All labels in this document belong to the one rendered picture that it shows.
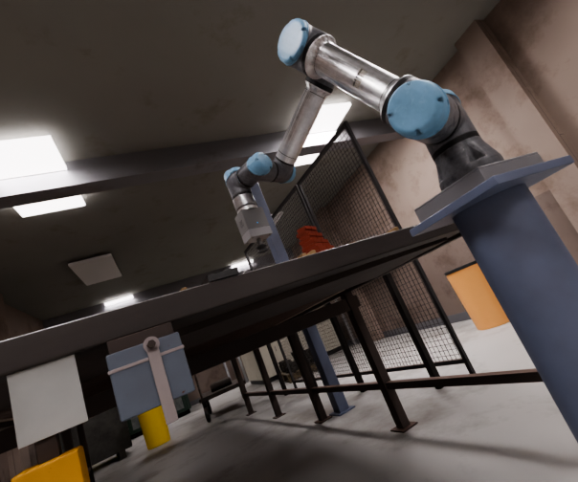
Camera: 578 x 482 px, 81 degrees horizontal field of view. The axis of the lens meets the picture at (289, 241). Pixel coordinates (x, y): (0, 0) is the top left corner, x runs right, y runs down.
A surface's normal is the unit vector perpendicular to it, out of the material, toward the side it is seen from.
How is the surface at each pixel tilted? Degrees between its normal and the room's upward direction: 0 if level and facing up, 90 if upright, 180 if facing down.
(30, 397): 90
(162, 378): 90
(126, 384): 90
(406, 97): 98
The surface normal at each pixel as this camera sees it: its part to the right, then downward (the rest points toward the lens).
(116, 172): 0.29, -0.37
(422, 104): -0.57, 0.16
